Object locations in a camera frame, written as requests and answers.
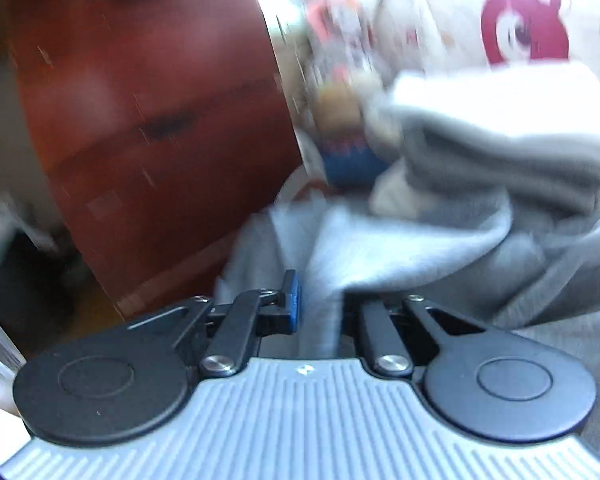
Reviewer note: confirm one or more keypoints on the grey sweatshirt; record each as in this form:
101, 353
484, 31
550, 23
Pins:
486, 254

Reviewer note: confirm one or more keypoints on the red-brown wooden drawer cabinet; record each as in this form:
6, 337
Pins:
160, 125

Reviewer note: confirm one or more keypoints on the stack of folded clothes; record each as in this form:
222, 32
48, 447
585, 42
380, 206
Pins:
532, 128

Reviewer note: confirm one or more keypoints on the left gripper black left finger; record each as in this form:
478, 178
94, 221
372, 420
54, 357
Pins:
116, 385

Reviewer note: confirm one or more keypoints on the pink plush toy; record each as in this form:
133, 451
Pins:
340, 75

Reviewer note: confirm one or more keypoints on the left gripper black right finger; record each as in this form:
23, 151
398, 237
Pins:
490, 383

